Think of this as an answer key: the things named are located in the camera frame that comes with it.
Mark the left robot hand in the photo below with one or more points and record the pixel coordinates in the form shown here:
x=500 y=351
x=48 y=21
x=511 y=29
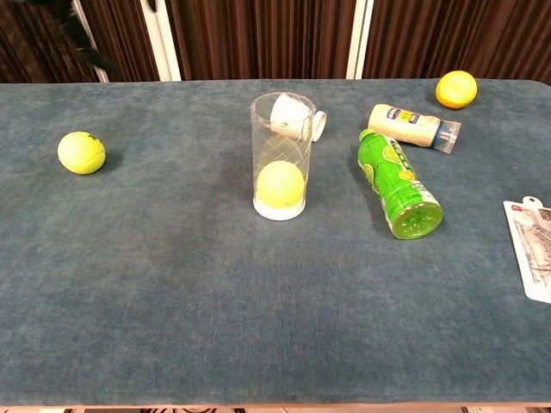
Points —
x=75 y=32

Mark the plain yellow-green tennis ball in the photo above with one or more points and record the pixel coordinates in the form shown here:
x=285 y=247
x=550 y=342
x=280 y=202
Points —
x=81 y=152

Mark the tennis ball with Teloon print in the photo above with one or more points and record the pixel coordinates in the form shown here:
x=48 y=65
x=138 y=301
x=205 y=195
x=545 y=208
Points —
x=280 y=185

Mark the clear plastic tube container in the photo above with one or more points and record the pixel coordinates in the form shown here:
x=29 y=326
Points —
x=280 y=214

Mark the dark brown pleated curtain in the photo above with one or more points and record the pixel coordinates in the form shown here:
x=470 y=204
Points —
x=258 y=34

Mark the white paper cup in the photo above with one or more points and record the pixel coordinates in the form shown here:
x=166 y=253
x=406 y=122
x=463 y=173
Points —
x=320 y=125

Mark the blue-grey table cloth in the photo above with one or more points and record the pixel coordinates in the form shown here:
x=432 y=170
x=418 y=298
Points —
x=258 y=301

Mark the cream mayonnaise squeeze bottle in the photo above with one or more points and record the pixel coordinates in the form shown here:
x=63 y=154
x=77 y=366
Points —
x=404 y=125

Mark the green lime drink bottle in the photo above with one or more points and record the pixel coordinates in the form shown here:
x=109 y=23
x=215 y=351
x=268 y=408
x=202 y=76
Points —
x=396 y=185

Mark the yellow lemon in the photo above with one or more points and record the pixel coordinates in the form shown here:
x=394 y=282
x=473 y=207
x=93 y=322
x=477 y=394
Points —
x=456 y=89

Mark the white packaged item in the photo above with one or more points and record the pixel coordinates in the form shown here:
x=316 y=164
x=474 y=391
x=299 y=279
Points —
x=534 y=249

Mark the thin grey-white frame post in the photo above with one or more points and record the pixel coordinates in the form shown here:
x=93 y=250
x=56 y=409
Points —
x=101 y=75

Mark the wide white frame post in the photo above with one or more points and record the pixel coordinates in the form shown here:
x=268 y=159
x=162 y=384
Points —
x=161 y=43

